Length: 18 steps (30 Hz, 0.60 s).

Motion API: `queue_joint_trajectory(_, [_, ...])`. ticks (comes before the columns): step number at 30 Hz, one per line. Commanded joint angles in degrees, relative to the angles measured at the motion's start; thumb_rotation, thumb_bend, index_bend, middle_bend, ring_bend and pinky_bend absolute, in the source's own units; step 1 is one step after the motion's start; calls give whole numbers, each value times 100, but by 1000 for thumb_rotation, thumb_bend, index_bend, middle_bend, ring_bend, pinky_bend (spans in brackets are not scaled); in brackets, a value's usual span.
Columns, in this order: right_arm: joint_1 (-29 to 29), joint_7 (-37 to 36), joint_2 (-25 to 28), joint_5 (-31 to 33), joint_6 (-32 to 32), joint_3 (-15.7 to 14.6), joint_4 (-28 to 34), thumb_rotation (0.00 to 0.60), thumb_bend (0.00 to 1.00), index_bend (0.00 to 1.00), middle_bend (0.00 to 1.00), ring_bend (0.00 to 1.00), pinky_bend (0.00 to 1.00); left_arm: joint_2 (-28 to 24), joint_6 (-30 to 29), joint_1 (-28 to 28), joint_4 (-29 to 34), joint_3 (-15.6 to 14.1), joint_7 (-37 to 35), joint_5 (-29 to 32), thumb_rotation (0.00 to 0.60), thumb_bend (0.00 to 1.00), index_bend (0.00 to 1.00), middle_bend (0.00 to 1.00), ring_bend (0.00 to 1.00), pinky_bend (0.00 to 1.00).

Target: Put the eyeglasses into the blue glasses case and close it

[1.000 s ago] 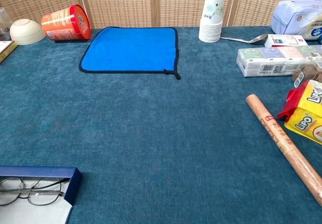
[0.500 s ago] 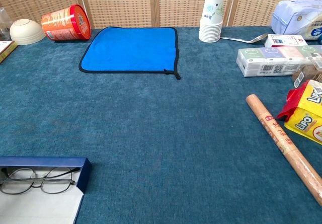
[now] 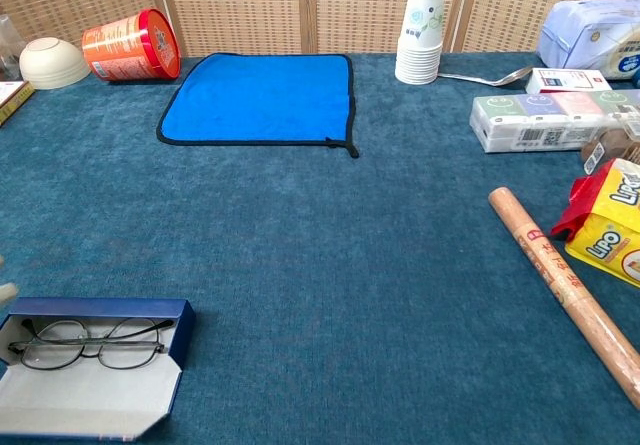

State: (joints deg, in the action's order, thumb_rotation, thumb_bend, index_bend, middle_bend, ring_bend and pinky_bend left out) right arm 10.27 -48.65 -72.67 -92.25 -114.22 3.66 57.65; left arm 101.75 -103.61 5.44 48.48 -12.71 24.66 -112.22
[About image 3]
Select thin black eyeglasses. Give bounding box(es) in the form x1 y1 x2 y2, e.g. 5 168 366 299
7 317 176 371

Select cream bowl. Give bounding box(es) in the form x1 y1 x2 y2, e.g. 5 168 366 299
18 37 92 91

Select wooden rolling pin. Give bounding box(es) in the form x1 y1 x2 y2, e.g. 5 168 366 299
488 187 640 411

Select pale blue tissue pack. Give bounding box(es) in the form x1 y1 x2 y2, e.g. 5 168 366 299
536 0 640 82

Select blue eyeglass case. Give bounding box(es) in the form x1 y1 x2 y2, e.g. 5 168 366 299
0 296 197 440

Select woven wooden folding screen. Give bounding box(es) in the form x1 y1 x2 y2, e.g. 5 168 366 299
0 0 640 59

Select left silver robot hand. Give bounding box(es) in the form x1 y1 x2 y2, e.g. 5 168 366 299
0 257 19 306

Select small brown white box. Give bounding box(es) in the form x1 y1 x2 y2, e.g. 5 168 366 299
0 80 37 127

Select metal spoon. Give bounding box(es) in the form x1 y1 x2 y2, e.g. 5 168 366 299
436 65 535 88

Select brown clear wrapped pack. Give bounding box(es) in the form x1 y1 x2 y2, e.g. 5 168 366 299
579 114 640 176

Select blue cloth black trim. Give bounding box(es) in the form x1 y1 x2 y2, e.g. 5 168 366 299
156 52 361 160

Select yellow red Lipo snack bag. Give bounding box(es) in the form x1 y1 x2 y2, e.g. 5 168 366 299
551 158 640 289

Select small white red box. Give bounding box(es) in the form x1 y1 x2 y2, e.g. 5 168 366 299
524 67 613 95

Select orange tub red lid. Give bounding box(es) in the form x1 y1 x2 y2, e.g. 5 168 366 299
81 7 182 83

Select teal table mat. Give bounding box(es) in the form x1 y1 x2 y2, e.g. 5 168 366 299
0 52 640 445

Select pastel pocket tissue multipack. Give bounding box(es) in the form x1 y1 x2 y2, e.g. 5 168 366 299
468 89 640 154

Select stack of white paper cups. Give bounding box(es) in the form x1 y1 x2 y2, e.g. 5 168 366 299
394 0 446 86

